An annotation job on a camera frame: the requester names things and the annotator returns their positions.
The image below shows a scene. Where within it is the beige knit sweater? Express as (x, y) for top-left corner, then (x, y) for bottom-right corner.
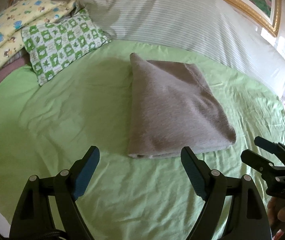
(128, 53), (236, 159)

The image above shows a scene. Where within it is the person's right hand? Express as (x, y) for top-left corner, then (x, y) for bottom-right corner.
(267, 197), (285, 226)

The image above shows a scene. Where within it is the green bed sheet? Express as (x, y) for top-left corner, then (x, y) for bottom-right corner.
(0, 41), (285, 239)

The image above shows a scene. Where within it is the mauve folded blanket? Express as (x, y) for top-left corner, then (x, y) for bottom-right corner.
(0, 48), (30, 83)

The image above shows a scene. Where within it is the green patterned small pillow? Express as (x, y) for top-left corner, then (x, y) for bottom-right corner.
(21, 9), (111, 86)

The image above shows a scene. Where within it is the yellow cartoon print blanket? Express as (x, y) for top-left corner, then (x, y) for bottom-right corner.
(0, 0), (76, 69)

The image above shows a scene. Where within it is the white striped pillow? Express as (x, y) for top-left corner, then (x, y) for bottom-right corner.
(77, 0), (285, 96)

